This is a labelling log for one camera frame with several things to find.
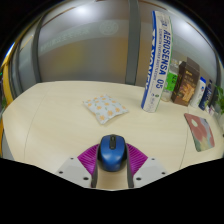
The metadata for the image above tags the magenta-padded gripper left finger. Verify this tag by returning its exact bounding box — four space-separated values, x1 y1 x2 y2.
54 143 101 189

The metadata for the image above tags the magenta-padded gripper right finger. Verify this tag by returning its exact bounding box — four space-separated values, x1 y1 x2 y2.
124 143 169 189

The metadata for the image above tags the blue and black computer mouse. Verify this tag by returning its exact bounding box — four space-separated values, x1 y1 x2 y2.
96 134 128 173

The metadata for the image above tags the pastel patterned mouse pad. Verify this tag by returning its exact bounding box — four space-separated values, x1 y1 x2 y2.
183 112 216 153

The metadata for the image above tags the small floral print cushion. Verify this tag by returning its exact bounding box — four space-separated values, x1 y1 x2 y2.
82 94 130 125

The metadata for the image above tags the clear bottle with green label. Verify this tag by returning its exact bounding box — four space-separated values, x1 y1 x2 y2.
160 59 181 103

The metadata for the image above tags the brown cardboard carton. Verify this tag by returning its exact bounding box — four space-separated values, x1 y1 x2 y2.
170 57 201 107

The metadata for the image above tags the dark blue pump bottle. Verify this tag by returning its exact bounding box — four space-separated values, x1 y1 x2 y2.
198 79 214 111

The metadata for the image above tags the tall white shuttlecock tube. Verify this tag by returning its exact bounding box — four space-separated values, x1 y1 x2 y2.
140 10 174 114

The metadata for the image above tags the green potted plant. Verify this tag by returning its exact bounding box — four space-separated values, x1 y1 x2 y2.
213 85 224 116

